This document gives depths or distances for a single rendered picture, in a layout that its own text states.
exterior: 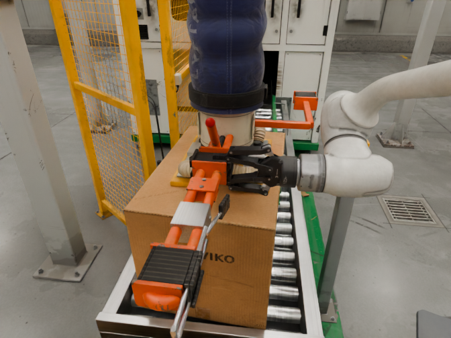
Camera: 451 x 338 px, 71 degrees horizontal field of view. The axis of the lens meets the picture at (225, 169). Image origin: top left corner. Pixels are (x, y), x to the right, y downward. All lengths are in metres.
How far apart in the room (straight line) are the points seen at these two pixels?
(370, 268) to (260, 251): 1.45
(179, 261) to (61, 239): 1.65
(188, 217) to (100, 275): 1.59
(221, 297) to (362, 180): 0.53
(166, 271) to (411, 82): 0.54
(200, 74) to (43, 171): 1.18
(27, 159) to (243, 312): 1.32
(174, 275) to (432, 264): 2.10
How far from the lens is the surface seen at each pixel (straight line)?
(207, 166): 0.74
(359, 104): 0.80
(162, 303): 0.48
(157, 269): 0.50
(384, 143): 3.86
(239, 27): 0.84
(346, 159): 0.76
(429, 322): 1.06
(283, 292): 1.25
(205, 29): 0.85
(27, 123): 1.76
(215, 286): 0.97
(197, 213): 0.60
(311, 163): 0.74
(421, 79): 0.67
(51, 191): 1.91
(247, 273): 0.91
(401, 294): 2.17
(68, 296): 2.11
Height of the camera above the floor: 1.50
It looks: 30 degrees down
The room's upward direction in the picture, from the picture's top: straight up
